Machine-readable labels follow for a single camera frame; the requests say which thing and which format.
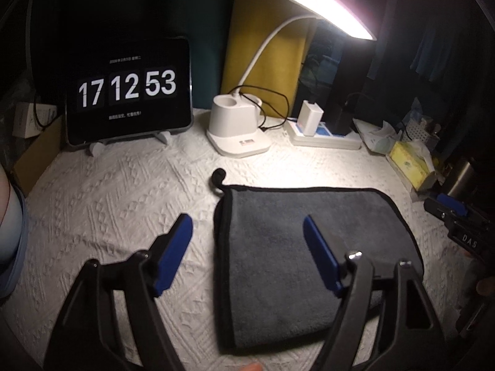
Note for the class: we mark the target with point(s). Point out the white desk lamp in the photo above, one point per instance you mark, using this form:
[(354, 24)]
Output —
[(236, 129)]

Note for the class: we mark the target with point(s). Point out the cardboard box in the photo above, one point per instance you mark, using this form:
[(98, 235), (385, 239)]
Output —
[(40, 154)]

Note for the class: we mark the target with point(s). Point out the pale blue cloth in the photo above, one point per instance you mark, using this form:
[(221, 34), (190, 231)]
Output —
[(9, 239)]

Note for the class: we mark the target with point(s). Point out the white green tissue pack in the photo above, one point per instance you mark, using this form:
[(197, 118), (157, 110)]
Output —
[(381, 139)]

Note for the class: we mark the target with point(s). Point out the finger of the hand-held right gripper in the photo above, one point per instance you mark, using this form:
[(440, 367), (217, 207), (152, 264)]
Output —
[(450, 203)]

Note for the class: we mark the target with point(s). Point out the white charger plug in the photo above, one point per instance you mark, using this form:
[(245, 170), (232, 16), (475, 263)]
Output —
[(309, 118)]

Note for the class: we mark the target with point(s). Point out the tablet showing flip clock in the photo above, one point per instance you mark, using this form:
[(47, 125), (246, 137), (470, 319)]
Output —
[(127, 89)]

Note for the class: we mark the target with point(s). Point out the white power strip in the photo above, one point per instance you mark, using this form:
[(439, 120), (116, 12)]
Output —
[(328, 137)]

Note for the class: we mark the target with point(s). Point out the white textured table cover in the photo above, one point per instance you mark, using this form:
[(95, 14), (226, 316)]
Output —
[(127, 201)]

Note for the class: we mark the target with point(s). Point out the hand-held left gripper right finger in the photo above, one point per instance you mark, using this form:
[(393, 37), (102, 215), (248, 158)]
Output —
[(320, 253)]

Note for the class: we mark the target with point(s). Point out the metal mesh basket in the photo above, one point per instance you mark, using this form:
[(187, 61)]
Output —
[(419, 131)]

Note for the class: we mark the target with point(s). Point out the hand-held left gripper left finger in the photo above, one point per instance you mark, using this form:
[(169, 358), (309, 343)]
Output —
[(174, 253)]

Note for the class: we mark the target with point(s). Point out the yellow cloth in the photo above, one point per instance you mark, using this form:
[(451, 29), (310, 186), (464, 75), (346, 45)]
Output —
[(267, 19)]

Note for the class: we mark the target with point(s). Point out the metal cup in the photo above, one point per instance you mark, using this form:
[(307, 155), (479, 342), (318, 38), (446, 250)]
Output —
[(460, 177)]

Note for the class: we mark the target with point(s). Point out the black power adapter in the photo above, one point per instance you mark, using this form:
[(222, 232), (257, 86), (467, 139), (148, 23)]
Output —
[(341, 118)]

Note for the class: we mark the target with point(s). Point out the white tablet stand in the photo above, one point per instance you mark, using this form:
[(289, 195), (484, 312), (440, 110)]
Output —
[(98, 147)]

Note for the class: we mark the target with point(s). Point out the white wall socket box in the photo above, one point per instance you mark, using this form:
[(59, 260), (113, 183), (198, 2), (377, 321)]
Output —
[(33, 118)]

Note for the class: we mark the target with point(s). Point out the grey towel with black edge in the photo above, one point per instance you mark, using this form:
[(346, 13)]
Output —
[(309, 247)]

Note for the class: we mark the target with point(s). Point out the yellow tissue pack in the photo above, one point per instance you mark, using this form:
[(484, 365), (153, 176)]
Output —
[(412, 164)]

